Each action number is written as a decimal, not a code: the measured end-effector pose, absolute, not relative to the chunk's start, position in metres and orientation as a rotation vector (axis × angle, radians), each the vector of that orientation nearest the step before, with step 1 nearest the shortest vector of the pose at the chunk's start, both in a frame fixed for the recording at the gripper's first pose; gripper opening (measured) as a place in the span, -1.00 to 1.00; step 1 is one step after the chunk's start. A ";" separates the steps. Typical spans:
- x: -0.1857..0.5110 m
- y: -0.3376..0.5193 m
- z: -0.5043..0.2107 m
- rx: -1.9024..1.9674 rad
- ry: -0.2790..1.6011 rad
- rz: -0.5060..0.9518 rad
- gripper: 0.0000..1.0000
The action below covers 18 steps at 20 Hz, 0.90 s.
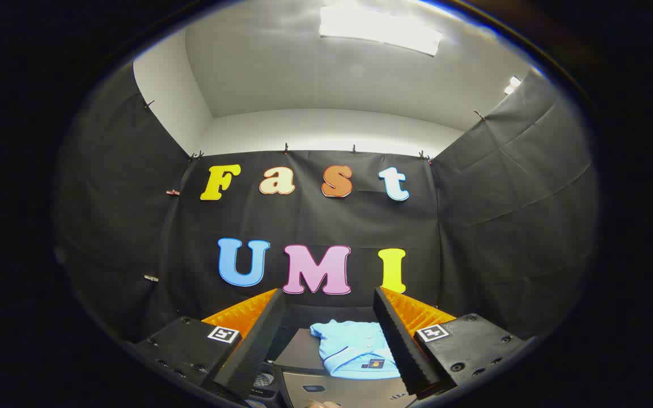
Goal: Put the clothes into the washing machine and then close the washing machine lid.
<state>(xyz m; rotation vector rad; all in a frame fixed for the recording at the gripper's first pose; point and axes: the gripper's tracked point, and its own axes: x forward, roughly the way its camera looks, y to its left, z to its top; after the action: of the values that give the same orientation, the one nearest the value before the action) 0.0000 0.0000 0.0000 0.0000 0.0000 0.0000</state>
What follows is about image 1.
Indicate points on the grey top-load washing machine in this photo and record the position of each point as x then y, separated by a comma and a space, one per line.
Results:
264, 381

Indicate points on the grey side table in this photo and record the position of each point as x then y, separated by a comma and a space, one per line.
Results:
355, 394

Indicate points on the large ceiling light panel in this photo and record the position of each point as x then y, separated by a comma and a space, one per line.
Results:
377, 28

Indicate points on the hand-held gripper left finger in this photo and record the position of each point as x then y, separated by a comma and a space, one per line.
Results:
258, 345

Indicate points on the black backdrop cloth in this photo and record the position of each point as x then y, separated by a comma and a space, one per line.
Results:
332, 221

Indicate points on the light blue button shirt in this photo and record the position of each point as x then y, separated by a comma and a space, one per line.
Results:
349, 345

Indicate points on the dark glass washing machine lid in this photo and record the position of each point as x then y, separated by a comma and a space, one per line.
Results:
298, 351

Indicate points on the small ceiling light panel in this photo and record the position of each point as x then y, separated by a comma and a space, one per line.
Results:
512, 85

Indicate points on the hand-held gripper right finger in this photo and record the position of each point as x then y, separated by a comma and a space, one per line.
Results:
397, 340

